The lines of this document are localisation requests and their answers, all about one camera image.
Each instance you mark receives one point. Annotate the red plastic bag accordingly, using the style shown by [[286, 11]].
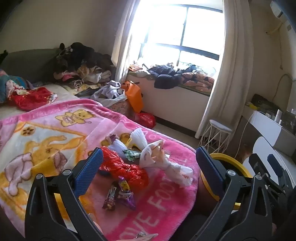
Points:
[[115, 162]]

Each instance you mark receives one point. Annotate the orange paper bag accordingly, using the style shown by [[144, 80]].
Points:
[[134, 95]]

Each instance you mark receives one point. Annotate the dark green headboard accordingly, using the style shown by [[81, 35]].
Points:
[[30, 64]]

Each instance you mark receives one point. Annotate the dark bag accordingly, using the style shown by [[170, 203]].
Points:
[[263, 102]]

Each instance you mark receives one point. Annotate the floral fabric bag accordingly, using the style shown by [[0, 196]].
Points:
[[120, 107]]

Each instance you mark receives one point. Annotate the cream curtain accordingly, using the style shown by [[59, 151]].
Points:
[[231, 69], [124, 46]]

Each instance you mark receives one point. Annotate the window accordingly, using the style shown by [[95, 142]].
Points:
[[185, 27]]

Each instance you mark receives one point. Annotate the bed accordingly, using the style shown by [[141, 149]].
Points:
[[64, 97]]

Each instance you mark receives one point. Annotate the red printed shopping bag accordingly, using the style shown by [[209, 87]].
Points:
[[145, 120]]

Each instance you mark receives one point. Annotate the green candy wrapper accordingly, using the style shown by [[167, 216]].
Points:
[[129, 154]]

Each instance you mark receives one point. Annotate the lavender grey garment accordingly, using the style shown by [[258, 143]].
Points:
[[108, 91]]

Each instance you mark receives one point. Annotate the dark clothes heap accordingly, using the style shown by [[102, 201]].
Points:
[[166, 76]]

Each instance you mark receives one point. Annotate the white bottle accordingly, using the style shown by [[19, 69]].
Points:
[[278, 115]]

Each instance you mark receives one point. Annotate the pile of clothes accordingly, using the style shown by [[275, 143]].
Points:
[[81, 60]]

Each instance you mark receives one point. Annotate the air conditioner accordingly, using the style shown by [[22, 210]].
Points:
[[278, 9]]

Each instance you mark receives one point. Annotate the red cloth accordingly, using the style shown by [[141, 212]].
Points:
[[32, 99]]

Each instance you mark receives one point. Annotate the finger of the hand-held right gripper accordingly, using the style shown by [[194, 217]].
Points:
[[257, 163], [274, 163]]

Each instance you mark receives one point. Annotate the white window bench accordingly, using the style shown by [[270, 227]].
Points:
[[175, 109]]

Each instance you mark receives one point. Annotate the person's left hand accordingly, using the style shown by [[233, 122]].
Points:
[[97, 229]]

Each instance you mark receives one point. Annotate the pink printed blanket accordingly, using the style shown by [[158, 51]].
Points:
[[150, 208]]

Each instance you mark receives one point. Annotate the colourful quilt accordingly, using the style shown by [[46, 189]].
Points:
[[11, 83]]

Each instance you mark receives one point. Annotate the small purple white wrapper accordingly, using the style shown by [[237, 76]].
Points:
[[112, 139]]

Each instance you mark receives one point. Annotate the yellow trash bin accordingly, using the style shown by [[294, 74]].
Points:
[[231, 161]]

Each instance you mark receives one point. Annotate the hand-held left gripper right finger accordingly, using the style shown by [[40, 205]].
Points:
[[208, 166]]

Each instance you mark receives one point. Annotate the purple snack wrapper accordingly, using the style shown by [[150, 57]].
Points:
[[126, 197]]

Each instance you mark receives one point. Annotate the white dresser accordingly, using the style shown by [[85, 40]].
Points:
[[266, 129]]

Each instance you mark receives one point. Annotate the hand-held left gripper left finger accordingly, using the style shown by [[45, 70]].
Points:
[[90, 166]]

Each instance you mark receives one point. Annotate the brown snack bar wrapper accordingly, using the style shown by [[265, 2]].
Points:
[[111, 199]]

